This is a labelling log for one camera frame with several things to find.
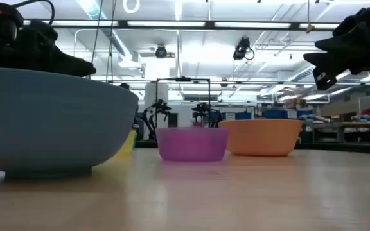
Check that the blue storage bin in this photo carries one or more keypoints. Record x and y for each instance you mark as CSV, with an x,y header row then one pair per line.
x,y
241,116
275,114

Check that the large blue plastic bowl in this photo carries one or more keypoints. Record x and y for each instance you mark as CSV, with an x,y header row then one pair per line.
x,y
47,122

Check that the wooden background workbench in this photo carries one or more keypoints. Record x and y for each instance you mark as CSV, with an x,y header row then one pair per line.
x,y
352,125

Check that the orange plastic bowl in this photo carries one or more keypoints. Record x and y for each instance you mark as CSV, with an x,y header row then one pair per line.
x,y
262,138

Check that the purple plastic bowl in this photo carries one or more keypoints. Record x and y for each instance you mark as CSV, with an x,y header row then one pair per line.
x,y
191,144

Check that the black metal station frame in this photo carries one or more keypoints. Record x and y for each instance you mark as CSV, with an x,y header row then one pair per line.
x,y
209,102

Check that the yellow plastic bowl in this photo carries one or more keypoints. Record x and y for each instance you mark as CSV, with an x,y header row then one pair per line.
x,y
128,142

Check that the black background robot arm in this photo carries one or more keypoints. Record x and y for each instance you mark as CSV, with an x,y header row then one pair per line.
x,y
154,112
206,114

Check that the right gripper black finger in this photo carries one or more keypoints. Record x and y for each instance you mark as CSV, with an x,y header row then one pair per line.
x,y
331,65
339,41

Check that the black ceiling beam with lights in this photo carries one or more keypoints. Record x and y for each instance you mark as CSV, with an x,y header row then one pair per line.
x,y
209,24

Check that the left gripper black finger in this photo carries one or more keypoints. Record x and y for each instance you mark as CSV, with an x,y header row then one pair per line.
x,y
72,65

